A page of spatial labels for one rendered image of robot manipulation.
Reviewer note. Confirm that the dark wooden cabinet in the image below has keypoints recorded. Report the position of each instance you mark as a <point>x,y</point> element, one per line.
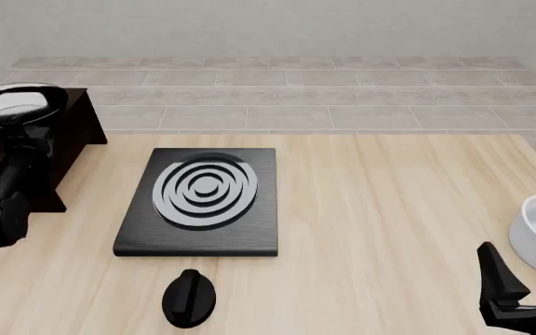
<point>84,125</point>

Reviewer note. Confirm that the shiny black frying pan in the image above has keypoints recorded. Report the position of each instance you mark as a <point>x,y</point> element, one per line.
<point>14,104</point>

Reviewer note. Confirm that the round black stove knob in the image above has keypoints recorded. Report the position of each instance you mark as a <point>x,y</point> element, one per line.
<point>188,301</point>

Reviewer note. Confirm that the flat black stove plate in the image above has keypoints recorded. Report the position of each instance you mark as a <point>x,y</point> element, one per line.
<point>231,223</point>

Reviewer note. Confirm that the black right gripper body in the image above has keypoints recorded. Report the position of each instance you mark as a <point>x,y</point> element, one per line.
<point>524,315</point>

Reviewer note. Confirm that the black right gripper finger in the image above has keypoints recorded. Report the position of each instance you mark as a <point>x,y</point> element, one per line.
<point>498,275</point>

